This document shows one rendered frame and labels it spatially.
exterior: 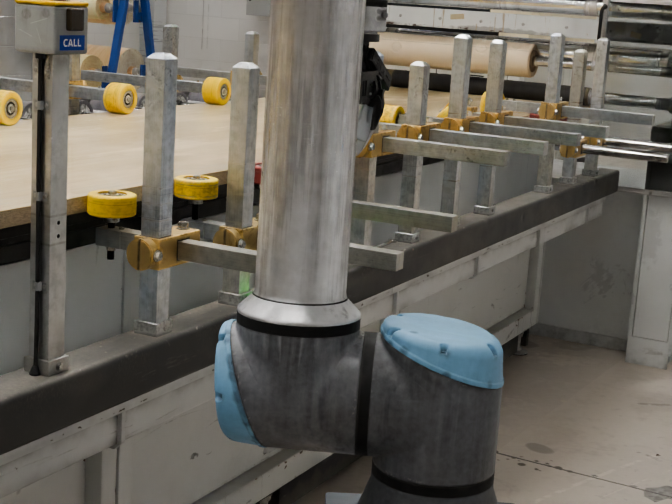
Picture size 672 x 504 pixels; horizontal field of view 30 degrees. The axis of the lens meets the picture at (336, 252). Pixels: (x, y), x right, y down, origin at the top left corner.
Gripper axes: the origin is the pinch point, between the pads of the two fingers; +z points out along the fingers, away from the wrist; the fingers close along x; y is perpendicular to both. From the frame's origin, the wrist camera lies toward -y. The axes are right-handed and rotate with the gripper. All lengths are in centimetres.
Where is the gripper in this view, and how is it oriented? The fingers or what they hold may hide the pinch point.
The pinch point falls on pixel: (356, 148)
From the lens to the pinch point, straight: 220.8
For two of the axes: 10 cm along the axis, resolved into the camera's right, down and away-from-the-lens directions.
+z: -0.6, 9.8, 2.1
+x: 9.0, 1.5, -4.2
